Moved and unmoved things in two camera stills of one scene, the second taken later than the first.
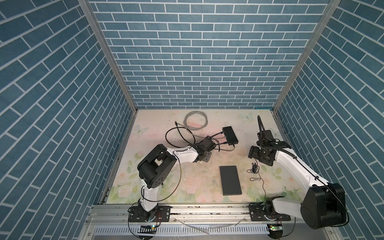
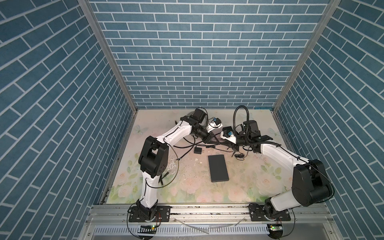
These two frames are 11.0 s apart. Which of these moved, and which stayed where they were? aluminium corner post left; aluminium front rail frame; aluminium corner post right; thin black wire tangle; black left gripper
Moved: black left gripper; thin black wire tangle
Stayed: aluminium corner post left; aluminium front rail frame; aluminium corner post right
